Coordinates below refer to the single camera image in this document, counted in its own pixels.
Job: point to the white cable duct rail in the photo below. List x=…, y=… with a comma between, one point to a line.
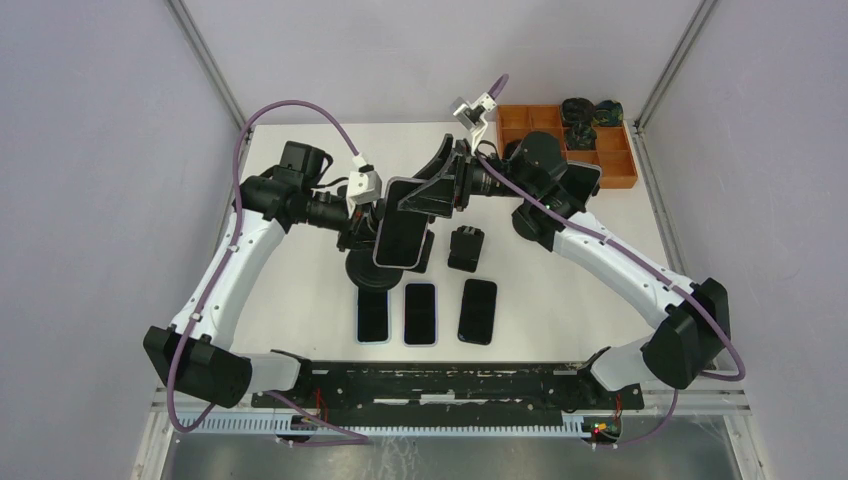
x=291, y=424

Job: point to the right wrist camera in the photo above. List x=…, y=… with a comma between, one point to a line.
x=473, y=117

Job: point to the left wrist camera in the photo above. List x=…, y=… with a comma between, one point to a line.
x=363, y=188

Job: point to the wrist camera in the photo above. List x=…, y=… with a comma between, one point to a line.
x=473, y=117
x=363, y=188

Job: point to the blue case phone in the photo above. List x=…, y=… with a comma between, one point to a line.
x=372, y=317

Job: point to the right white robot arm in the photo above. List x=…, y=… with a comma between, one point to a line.
x=691, y=320

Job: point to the orange compartment tray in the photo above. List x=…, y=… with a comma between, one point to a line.
x=611, y=150

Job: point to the green rolled item middle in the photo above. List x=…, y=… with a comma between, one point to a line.
x=580, y=137

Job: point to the black phone stand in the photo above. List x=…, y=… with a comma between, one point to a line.
x=465, y=248
x=422, y=265

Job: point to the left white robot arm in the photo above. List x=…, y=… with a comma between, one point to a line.
x=193, y=355

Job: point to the black case phone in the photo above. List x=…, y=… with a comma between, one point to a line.
x=477, y=313

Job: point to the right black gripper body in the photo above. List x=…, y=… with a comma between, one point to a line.
x=472, y=178

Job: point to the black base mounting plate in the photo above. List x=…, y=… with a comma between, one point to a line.
x=428, y=394

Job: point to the dark rolled item top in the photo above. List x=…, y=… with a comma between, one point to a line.
x=576, y=111

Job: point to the green rolled item corner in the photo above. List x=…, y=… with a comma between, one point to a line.
x=608, y=113

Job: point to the lilac case phone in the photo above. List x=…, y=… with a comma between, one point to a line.
x=420, y=314

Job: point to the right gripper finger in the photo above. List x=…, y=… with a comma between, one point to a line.
x=434, y=197
x=441, y=164

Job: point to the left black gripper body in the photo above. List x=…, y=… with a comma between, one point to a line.
x=348, y=238

